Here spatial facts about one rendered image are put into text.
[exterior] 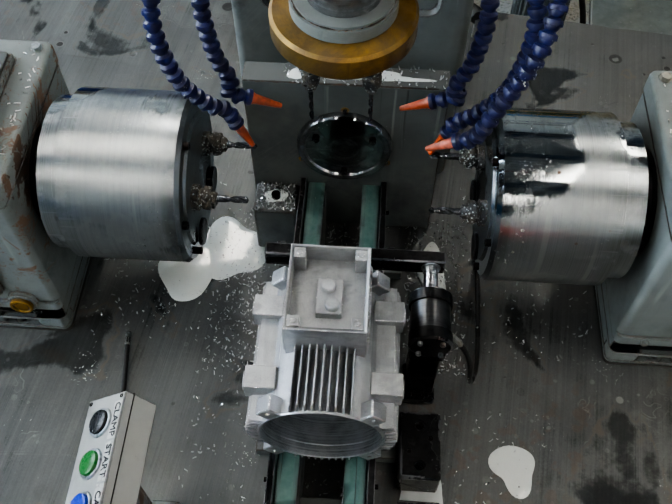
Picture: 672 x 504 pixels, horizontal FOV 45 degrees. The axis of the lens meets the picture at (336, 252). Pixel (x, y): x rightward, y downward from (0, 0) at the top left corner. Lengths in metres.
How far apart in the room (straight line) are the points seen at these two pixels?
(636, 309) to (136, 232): 0.72
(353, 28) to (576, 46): 0.93
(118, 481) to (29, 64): 0.61
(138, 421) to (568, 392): 0.67
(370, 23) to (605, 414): 0.71
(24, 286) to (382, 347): 0.58
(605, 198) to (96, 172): 0.67
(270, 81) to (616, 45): 0.88
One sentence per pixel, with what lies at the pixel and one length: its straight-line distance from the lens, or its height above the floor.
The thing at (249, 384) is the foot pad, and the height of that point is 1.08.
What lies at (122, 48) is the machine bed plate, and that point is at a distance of 1.80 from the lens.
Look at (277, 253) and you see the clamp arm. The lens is 1.14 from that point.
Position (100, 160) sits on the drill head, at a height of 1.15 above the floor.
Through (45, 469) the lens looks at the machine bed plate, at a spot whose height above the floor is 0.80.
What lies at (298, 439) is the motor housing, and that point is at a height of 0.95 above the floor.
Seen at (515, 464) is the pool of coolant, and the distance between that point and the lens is 1.27.
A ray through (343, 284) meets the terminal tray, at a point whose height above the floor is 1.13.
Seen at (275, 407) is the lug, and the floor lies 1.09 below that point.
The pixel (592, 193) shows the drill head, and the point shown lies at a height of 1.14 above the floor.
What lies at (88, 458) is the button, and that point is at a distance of 1.00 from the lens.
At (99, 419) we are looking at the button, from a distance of 1.02.
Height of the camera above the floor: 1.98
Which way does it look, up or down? 57 degrees down
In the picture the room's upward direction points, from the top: straight up
